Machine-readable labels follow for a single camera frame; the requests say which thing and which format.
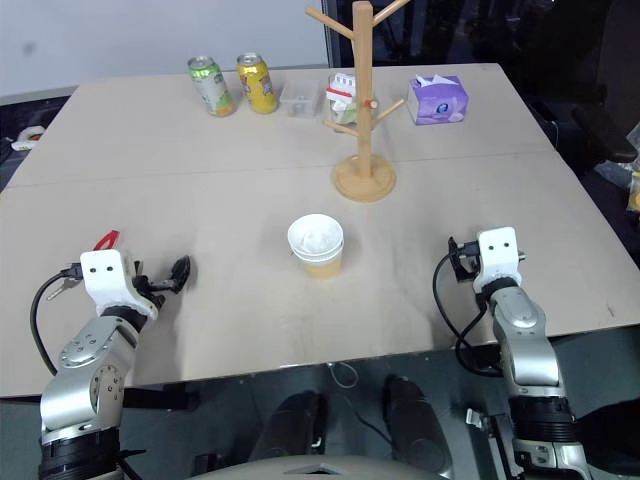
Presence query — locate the green drink can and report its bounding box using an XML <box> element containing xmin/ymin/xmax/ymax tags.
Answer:
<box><xmin>186</xmin><ymin>55</ymin><xmax>237</xmax><ymax>118</ymax></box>

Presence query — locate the dark rounded robot foot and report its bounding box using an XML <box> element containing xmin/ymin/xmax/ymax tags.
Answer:
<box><xmin>381</xmin><ymin>375</ymin><xmax>447</xmax><ymax>474</ymax></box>
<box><xmin>248</xmin><ymin>391</ymin><xmax>327</xmax><ymax>464</ymax></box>

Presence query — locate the wooden peg rack stand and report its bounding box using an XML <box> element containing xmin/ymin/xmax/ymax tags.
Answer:
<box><xmin>305</xmin><ymin>0</ymin><xmax>414</xmax><ymax>203</ymax></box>

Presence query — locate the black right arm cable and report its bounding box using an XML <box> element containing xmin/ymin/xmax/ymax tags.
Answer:
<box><xmin>431</xmin><ymin>251</ymin><xmax>503</xmax><ymax>377</ymax></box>

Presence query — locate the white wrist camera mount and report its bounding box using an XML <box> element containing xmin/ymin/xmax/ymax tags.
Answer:
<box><xmin>79</xmin><ymin>248</ymin><xmax>162</xmax><ymax>320</ymax></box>
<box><xmin>472</xmin><ymin>226</ymin><xmax>523</xmax><ymax>294</ymax></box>

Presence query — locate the thin black floor cable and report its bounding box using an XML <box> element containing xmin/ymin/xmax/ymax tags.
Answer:
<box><xmin>348</xmin><ymin>407</ymin><xmax>397</xmax><ymax>447</ymax></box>

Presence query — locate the thin white cable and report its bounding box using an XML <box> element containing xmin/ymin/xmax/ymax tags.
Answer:
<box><xmin>325</xmin><ymin>360</ymin><xmax>360</xmax><ymax>390</ymax></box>

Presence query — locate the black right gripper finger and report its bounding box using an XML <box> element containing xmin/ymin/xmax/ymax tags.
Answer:
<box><xmin>447</xmin><ymin>235</ymin><xmax>467</xmax><ymax>283</ymax></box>

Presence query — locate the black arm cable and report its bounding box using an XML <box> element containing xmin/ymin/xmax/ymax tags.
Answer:
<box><xmin>431</xmin><ymin>251</ymin><xmax>503</xmax><ymax>377</ymax></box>
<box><xmin>29</xmin><ymin>266</ymin><xmax>85</xmax><ymax>377</ymax></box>

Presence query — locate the white object on floor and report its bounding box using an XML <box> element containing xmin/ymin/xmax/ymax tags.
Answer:
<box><xmin>10</xmin><ymin>125</ymin><xmax>46</xmax><ymax>152</ymax></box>

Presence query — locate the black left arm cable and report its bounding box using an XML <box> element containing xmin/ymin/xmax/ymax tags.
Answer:
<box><xmin>29</xmin><ymin>266</ymin><xmax>85</xmax><ymax>377</ymax></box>

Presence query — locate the beige robot torso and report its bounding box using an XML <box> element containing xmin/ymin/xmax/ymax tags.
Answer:
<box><xmin>187</xmin><ymin>451</ymin><xmax>454</xmax><ymax>480</ymax></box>

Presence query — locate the yellow drink can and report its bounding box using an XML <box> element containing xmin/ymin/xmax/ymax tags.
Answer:
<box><xmin>235</xmin><ymin>52</ymin><xmax>280</xmax><ymax>115</ymax></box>

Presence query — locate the paper cup with white lining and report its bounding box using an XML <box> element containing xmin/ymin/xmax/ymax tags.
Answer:
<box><xmin>286</xmin><ymin>212</ymin><xmax>346</xmax><ymax>281</ymax></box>

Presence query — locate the clear plastic box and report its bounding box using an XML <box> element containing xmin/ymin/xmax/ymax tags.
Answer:
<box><xmin>278</xmin><ymin>79</ymin><xmax>322</xmax><ymax>120</ymax></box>

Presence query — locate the yellow bag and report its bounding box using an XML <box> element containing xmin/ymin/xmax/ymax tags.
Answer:
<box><xmin>625</xmin><ymin>168</ymin><xmax>640</xmax><ymax>215</ymax></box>

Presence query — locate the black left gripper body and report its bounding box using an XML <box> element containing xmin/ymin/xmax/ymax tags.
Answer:
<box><xmin>129</xmin><ymin>258</ymin><xmax>175</xmax><ymax>307</ymax></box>

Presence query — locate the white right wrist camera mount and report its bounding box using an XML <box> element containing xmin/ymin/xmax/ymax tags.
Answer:
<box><xmin>472</xmin><ymin>226</ymin><xmax>523</xmax><ymax>294</ymax></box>

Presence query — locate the purple tissue box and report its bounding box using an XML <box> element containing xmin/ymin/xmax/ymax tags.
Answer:
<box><xmin>405</xmin><ymin>74</ymin><xmax>472</xmax><ymax>127</ymax></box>

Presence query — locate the black chair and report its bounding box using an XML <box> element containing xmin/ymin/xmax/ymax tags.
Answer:
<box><xmin>517</xmin><ymin>0</ymin><xmax>640</xmax><ymax>164</ymax></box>

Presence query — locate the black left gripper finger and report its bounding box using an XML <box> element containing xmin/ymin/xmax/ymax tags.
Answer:
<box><xmin>168</xmin><ymin>254</ymin><xmax>193</xmax><ymax>294</ymax></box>

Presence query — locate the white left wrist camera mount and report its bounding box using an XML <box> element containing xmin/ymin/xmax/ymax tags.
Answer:
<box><xmin>79</xmin><ymin>248</ymin><xmax>162</xmax><ymax>320</ymax></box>

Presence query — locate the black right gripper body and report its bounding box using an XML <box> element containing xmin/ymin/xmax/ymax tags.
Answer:
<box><xmin>458</xmin><ymin>241</ymin><xmax>484</xmax><ymax>282</ymax></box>

